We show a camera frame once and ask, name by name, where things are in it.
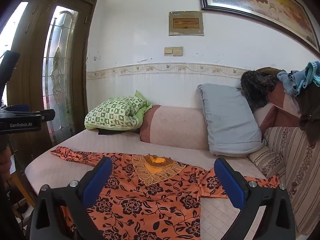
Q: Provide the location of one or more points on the pink and brown cushion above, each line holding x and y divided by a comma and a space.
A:
277, 112

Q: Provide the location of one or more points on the green checked pillow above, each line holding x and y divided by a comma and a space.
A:
112, 113

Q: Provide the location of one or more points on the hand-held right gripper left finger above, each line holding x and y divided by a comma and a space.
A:
97, 180

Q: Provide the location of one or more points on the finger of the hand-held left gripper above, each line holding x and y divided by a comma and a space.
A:
46, 115

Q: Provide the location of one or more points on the orange black floral pillow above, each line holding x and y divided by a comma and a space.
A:
140, 200

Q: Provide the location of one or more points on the beige light switch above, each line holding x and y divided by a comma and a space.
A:
168, 51
177, 51

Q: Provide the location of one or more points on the pink bolster cushion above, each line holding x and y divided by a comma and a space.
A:
175, 127

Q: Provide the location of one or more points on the wooden stained glass door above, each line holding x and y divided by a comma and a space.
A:
57, 67

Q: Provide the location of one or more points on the wall panel cover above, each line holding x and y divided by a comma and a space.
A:
186, 23

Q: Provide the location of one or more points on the pink quilted bed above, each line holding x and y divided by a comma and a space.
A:
75, 142

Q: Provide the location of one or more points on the striped floral cushion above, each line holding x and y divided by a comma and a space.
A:
292, 160

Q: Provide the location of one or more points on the dark brown cloth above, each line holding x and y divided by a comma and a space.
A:
310, 110

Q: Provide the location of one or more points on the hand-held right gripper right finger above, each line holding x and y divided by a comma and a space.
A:
228, 182

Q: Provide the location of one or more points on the grey pillow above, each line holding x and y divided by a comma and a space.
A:
230, 120

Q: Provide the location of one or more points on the dark furry cushion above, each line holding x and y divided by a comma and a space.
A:
255, 90

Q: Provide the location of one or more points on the light blue cloth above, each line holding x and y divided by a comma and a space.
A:
300, 77

